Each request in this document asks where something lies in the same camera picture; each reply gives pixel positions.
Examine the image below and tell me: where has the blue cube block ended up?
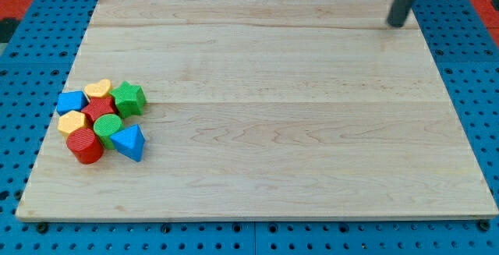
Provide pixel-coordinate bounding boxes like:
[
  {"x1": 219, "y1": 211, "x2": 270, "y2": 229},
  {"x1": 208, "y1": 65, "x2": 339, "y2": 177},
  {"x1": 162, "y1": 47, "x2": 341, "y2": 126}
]
[{"x1": 56, "y1": 90, "x2": 89, "y2": 115}]

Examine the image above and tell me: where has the green cylinder block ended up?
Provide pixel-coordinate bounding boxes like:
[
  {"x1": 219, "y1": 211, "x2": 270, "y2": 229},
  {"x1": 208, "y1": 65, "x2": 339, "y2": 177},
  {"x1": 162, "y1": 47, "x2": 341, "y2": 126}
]
[{"x1": 93, "y1": 114, "x2": 123, "y2": 150}]

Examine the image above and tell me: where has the yellow heart block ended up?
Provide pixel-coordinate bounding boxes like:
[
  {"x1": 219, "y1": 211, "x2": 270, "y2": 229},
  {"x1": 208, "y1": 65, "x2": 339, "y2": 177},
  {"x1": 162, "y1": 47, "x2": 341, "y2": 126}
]
[{"x1": 83, "y1": 79, "x2": 112, "y2": 98}]

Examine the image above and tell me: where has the red cylinder block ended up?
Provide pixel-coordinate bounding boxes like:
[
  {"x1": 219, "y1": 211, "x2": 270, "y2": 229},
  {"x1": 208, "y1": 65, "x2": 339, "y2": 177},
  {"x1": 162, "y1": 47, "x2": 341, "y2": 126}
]
[{"x1": 66, "y1": 128, "x2": 104, "y2": 165}]

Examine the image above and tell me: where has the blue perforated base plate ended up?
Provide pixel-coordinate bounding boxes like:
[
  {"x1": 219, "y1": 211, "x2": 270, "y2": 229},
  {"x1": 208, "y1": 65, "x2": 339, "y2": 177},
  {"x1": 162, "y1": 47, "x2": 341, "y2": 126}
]
[{"x1": 1, "y1": 0, "x2": 498, "y2": 254}]

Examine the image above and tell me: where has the green star block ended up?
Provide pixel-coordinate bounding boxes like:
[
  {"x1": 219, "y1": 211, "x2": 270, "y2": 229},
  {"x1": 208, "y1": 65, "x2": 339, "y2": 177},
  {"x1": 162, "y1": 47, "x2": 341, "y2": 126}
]
[{"x1": 110, "y1": 81, "x2": 147, "y2": 119}]

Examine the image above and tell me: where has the blue triangle block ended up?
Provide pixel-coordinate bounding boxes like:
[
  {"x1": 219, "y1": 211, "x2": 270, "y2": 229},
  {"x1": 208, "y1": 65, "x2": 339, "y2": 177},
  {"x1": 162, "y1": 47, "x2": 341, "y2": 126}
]
[{"x1": 110, "y1": 124, "x2": 146, "y2": 162}]

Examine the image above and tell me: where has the wooden board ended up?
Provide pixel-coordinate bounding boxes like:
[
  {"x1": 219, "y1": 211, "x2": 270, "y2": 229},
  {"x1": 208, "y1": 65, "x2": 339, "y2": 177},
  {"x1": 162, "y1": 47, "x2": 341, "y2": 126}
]
[{"x1": 16, "y1": 0, "x2": 498, "y2": 222}]

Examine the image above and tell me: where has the red star block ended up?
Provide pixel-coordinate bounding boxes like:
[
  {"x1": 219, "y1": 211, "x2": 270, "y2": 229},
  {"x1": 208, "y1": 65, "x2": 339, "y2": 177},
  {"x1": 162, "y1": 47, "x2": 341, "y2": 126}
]
[{"x1": 81, "y1": 97, "x2": 118, "y2": 124}]

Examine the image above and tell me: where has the yellow hexagon block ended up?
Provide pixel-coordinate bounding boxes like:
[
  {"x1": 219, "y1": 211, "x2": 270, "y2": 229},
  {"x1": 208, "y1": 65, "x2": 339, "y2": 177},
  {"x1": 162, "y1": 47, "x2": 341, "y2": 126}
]
[{"x1": 57, "y1": 111, "x2": 90, "y2": 139}]

